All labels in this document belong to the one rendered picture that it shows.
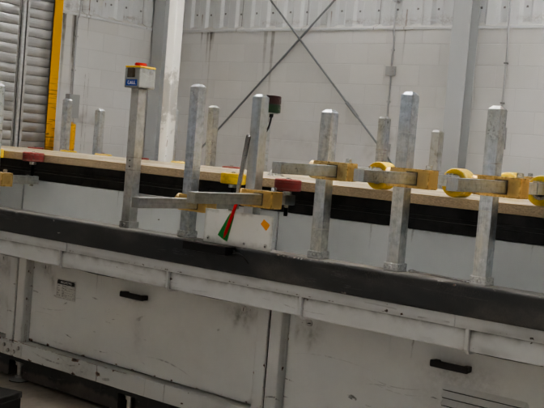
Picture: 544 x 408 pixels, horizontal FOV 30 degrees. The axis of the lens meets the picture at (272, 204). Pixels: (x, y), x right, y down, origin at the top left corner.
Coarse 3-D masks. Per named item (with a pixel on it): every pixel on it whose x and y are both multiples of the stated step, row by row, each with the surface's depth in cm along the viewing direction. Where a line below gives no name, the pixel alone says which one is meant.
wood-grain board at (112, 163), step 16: (48, 160) 383; (64, 160) 377; (80, 160) 372; (96, 160) 366; (112, 160) 379; (144, 160) 429; (176, 176) 341; (208, 176) 332; (272, 176) 337; (288, 176) 355; (304, 176) 375; (336, 192) 300; (352, 192) 297; (368, 192) 293; (384, 192) 290; (416, 192) 297; (432, 192) 311; (464, 208) 274; (512, 208) 265; (528, 208) 262
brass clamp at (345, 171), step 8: (312, 160) 281; (320, 160) 278; (344, 168) 273; (352, 168) 274; (312, 176) 279; (320, 176) 278; (328, 176) 276; (336, 176) 274; (344, 176) 273; (352, 176) 274
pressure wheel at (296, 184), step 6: (276, 180) 300; (282, 180) 298; (288, 180) 298; (294, 180) 298; (276, 186) 299; (282, 186) 298; (288, 186) 298; (294, 186) 298; (300, 186) 300; (288, 192) 300
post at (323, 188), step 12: (324, 120) 278; (336, 120) 278; (324, 132) 278; (336, 132) 279; (324, 144) 278; (324, 156) 278; (324, 180) 278; (324, 192) 278; (324, 204) 278; (312, 216) 280; (324, 216) 278; (312, 228) 280; (324, 228) 279; (312, 240) 280; (324, 240) 280
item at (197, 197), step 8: (192, 192) 269; (200, 192) 271; (208, 192) 275; (192, 200) 269; (200, 200) 270; (208, 200) 273; (216, 200) 275; (224, 200) 278; (232, 200) 280; (240, 200) 283; (248, 200) 286; (256, 200) 288; (288, 200) 300
